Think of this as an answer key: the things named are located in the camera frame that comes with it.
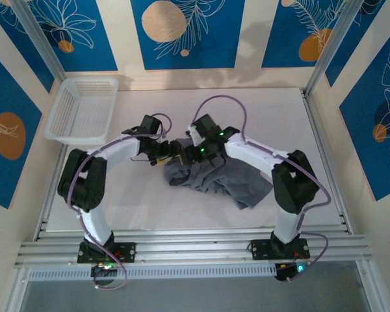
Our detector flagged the gray t-shirt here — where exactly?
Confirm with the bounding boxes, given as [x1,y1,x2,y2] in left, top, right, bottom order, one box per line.
[162,138,274,211]

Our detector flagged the white plastic mesh basket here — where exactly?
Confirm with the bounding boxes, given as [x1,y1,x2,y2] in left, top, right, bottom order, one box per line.
[44,77,120,146]

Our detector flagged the black controller board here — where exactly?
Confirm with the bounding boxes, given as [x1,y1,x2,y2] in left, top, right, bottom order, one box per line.
[274,262,313,282]
[90,259,118,279]

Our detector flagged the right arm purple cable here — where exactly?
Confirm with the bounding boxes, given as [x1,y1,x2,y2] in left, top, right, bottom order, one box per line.
[190,94,332,283]

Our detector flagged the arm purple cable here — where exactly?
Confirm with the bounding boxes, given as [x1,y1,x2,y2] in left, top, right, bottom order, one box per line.
[66,112,173,291]
[190,94,332,283]

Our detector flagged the aluminium mounting rail beam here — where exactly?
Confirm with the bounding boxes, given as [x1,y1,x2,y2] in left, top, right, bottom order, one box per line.
[14,227,374,266]

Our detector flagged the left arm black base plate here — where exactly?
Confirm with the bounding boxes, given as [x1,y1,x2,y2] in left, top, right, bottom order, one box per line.
[77,242,137,264]

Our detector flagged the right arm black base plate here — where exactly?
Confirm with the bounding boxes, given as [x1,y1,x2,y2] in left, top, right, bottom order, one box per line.
[250,239,311,261]

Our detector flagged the white slotted cable duct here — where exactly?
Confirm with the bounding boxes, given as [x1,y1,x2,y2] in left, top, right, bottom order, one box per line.
[27,263,279,283]

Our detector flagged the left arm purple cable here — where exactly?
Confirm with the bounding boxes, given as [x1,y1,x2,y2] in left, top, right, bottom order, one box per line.
[66,112,173,291]

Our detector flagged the aluminium corner post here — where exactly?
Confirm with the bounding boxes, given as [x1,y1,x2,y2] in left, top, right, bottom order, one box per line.
[10,0,68,84]
[304,0,361,97]

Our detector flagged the aluminium frame leg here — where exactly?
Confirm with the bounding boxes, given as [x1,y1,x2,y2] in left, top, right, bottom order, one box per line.
[5,266,32,312]
[356,259,378,312]

